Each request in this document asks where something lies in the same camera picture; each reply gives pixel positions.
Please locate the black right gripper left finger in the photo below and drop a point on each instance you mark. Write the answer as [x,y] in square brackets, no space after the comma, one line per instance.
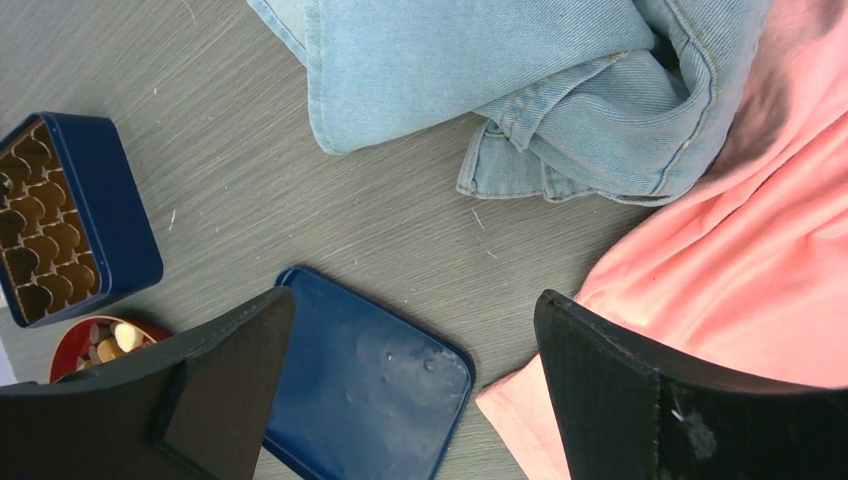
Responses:
[193,406]

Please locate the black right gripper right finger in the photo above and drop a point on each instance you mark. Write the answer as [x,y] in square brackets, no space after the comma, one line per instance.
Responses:
[629,407]

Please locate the white oval chocolate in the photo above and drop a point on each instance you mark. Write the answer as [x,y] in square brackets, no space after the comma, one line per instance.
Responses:
[128,337]

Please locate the blue chocolate tin box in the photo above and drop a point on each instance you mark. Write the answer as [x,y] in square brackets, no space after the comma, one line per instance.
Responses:
[74,233]

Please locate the red round tray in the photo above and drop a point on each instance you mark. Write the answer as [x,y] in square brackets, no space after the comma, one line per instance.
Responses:
[90,342]

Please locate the blue tin lid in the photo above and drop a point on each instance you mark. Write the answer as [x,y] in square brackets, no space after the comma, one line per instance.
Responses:
[363,393]

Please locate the pink cloth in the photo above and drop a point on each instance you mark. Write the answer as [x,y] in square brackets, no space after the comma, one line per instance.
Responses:
[749,269]

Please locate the light blue denim cloth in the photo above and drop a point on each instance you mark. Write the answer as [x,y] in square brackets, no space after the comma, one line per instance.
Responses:
[630,100]

